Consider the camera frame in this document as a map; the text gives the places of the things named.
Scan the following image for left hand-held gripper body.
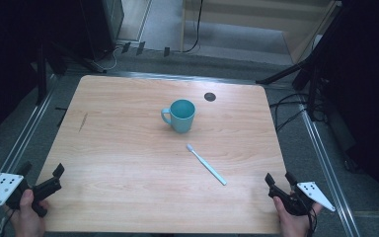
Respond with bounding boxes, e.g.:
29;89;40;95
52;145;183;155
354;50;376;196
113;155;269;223
0;172;62;218

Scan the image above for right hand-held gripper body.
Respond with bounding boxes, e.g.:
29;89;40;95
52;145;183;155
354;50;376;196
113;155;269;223
267;181;337;217

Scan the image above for light blue toothbrush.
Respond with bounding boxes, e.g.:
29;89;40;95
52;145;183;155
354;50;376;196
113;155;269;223
186;143;228;187

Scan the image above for teal ceramic mug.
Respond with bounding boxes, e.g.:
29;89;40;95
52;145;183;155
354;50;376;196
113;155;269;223
160;99;196;134

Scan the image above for person's right hand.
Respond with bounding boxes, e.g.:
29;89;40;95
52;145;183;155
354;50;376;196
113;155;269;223
272;196;324;237

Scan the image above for person's left hand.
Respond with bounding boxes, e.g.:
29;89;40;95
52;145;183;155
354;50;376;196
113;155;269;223
3;189;51;237

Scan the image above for black metal stand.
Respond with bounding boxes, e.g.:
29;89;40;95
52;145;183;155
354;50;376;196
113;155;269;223
35;39;109;107
256;0;353;122

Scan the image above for dark cabinet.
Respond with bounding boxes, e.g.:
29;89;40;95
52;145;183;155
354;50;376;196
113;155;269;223
77;0;125;61

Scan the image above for metal floor rail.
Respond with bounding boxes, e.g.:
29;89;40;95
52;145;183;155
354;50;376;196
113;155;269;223
296;104;363;237
0;74;59;231

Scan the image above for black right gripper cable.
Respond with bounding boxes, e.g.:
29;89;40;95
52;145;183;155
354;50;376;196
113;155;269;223
305;206;320;237

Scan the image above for black floor cables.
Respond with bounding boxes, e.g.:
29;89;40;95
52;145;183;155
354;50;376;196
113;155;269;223
268;92;327;133

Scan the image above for white floor cable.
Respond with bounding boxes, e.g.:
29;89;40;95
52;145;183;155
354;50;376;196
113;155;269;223
91;46;118;72

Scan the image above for light wooden furniture frame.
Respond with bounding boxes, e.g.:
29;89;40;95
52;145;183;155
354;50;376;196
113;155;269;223
179;0;343;65

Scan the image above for hanging black cable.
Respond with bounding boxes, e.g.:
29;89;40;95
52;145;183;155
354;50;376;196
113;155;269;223
181;0;205;54

